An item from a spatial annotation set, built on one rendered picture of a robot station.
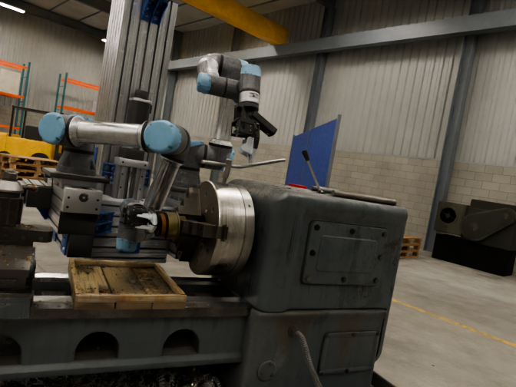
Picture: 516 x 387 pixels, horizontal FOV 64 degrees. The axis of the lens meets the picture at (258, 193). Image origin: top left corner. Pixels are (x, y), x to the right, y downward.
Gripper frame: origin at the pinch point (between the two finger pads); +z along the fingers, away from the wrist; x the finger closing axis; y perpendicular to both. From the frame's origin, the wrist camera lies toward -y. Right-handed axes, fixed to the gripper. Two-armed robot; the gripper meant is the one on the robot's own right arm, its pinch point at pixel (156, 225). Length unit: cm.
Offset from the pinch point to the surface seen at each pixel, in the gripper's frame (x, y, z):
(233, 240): -0.5, -21.0, 12.4
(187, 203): 7.1, -10.9, -5.7
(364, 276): -9, -72, 17
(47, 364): -36.7, 25.5, 12.3
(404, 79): 355, -851, -772
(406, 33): 463, -793, -737
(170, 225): 0.5, -4.1, 1.1
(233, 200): 11.5, -20.9, 7.7
